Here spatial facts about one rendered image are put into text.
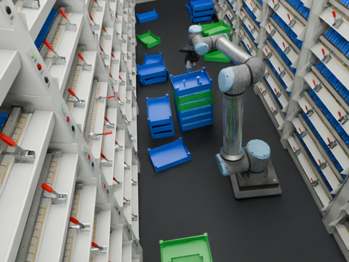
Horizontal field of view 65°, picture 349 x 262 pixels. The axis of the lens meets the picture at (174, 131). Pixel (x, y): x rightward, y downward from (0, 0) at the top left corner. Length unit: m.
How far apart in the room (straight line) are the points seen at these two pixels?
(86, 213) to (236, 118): 0.90
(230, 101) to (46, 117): 0.93
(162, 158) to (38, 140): 1.59
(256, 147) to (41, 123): 1.33
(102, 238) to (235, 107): 0.90
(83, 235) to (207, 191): 1.22
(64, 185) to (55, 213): 0.10
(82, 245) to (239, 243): 1.13
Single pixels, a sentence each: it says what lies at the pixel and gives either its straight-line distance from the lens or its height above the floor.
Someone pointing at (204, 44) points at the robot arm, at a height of 0.84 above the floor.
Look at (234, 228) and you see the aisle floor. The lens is 1.93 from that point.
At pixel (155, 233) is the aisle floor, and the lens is 1.96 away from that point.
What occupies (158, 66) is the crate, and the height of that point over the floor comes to 0.08.
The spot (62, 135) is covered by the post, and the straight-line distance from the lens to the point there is 0.93.
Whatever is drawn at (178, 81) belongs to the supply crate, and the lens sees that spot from 2.34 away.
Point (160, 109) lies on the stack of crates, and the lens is 2.46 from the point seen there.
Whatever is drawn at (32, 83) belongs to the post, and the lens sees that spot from 0.82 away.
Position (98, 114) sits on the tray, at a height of 0.90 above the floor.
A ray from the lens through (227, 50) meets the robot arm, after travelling 1.76.
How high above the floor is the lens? 1.76
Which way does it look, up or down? 45 degrees down
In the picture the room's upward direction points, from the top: 10 degrees counter-clockwise
